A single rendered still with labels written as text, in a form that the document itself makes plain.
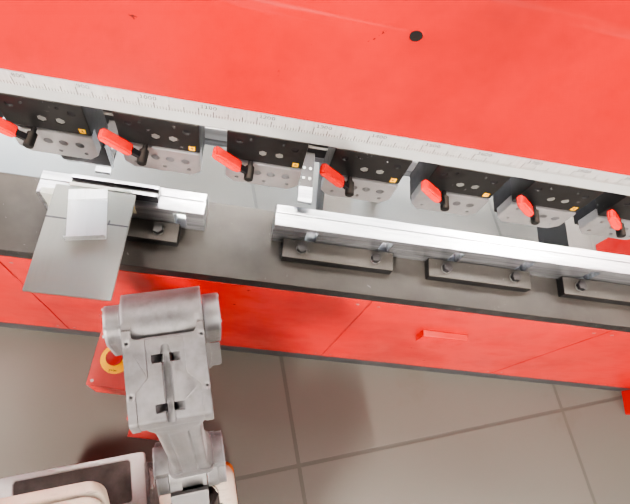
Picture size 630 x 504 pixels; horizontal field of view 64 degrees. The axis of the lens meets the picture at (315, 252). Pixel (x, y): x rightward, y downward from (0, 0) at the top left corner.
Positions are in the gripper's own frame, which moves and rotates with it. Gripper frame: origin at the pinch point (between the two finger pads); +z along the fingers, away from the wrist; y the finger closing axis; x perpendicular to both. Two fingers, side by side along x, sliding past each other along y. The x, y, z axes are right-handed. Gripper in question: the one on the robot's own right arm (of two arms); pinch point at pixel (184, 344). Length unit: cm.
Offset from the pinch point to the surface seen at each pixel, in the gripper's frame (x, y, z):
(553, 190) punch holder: -26, -75, -23
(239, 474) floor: 71, -12, 76
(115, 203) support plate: -31.7, 12.4, 15.7
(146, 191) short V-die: -34.0, 5.4, 17.9
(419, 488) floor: 88, -81, 67
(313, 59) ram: -48, -24, -37
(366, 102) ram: -43, -33, -32
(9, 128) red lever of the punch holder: -45, 25, -10
